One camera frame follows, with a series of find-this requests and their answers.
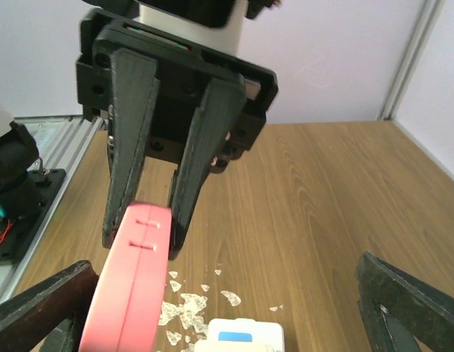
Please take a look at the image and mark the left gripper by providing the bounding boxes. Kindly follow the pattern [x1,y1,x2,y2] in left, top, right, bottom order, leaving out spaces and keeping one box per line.
[76,8,278,260]

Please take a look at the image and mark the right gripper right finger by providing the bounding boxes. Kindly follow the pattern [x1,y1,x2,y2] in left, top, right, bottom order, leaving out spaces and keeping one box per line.
[356,252,454,351]

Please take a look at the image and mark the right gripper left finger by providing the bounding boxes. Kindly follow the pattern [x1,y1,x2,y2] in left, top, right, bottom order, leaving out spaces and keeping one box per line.
[0,260,98,351]

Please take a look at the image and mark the pink cube socket adapter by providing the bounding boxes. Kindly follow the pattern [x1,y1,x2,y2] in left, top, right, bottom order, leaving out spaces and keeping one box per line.
[78,202,172,352]

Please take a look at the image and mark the white power strip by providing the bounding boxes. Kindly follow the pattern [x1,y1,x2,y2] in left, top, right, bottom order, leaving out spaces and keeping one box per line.
[194,318,285,352]

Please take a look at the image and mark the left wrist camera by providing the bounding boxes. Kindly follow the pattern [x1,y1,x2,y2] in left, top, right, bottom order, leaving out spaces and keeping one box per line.
[139,0,247,56]

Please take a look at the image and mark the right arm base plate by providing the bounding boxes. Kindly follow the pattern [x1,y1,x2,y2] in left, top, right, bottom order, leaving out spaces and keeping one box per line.
[0,169,67,265]

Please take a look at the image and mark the aluminium front rail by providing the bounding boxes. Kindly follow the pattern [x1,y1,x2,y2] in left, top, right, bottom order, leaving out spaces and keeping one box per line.
[0,116,103,303]

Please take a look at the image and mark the right aluminium frame post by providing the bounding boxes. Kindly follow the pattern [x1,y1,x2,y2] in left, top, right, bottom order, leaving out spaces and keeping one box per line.
[376,0,445,121]

